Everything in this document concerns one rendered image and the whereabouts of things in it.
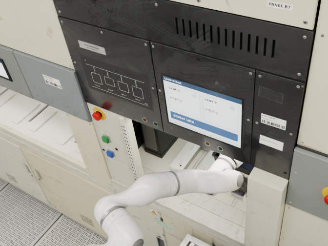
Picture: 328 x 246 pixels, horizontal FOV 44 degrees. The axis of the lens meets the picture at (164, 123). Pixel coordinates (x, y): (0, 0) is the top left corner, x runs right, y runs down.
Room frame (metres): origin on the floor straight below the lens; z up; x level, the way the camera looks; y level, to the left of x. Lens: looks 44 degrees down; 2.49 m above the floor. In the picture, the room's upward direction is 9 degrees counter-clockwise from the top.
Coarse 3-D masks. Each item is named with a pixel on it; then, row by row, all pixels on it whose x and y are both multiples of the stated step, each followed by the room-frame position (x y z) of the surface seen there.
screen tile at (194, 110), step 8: (168, 88) 1.05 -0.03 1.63; (176, 88) 1.03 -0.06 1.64; (168, 96) 1.05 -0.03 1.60; (176, 96) 1.03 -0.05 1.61; (184, 96) 1.01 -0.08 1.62; (176, 104) 1.04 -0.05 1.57; (184, 104) 1.01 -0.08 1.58; (192, 104) 1.00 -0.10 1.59; (184, 112) 1.02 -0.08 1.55; (192, 112) 1.00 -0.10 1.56; (200, 112) 0.98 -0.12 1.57
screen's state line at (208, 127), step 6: (174, 114) 1.04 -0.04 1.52; (180, 114) 1.03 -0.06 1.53; (180, 120) 1.03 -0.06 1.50; (186, 120) 1.01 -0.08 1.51; (192, 120) 1.00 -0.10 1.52; (198, 126) 0.98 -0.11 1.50; (204, 126) 0.97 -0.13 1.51; (210, 126) 0.95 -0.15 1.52; (216, 132) 0.94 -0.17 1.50; (222, 132) 0.93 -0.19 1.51; (228, 132) 0.91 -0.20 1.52; (228, 138) 0.91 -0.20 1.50; (234, 138) 0.90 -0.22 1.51
